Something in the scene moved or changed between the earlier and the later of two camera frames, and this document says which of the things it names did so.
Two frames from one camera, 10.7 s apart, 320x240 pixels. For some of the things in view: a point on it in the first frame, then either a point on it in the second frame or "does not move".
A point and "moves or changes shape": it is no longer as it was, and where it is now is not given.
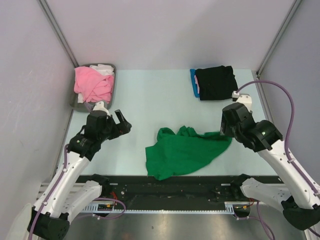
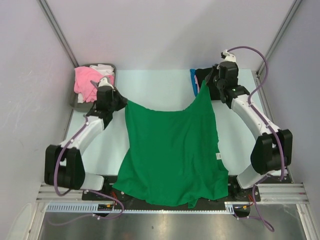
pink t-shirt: x=94 y=86 does not move
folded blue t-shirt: x=192 y=73 does not move
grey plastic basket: x=86 y=107 does not move
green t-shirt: x=182 y=152 moves or changes shape
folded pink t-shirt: x=196 y=82 does not move
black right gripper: x=224 y=126 -> x=216 y=68
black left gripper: x=123 y=128 -> x=122 y=100
